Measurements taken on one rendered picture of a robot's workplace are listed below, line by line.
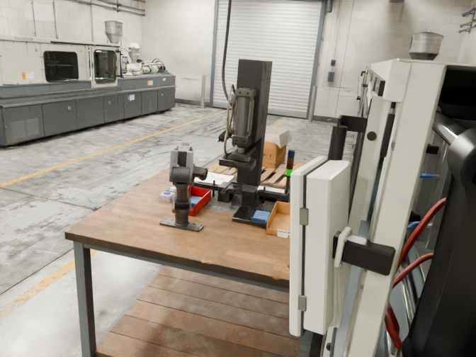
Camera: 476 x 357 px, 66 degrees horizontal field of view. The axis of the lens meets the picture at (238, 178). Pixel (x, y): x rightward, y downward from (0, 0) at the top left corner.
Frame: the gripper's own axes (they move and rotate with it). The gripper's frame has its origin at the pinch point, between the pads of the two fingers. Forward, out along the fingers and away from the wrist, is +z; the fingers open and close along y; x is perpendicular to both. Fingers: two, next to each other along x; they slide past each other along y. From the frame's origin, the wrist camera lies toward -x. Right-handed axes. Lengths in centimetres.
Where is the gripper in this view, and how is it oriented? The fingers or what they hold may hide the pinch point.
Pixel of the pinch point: (189, 185)
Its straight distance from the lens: 187.4
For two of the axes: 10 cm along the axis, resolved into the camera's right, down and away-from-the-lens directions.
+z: 0.3, 6.5, 7.6
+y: 2.7, -7.4, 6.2
